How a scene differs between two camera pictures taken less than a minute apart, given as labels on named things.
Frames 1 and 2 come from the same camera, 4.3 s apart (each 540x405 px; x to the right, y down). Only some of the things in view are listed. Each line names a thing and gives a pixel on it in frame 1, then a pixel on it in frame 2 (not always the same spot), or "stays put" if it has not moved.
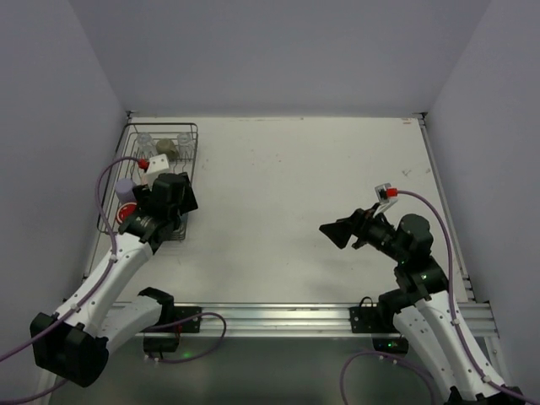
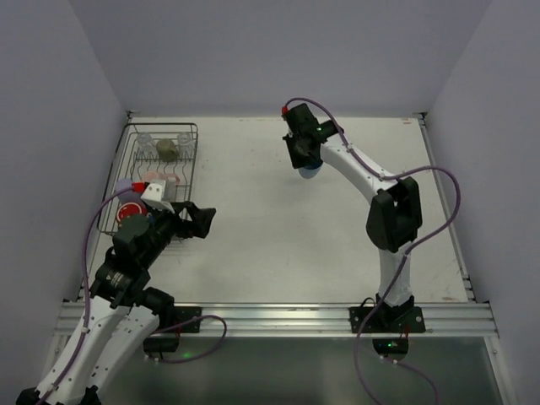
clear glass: (144, 141) stays put
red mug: (126, 210) stays put
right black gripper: (359, 228) to (296, 156)
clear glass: (186, 148) stays put
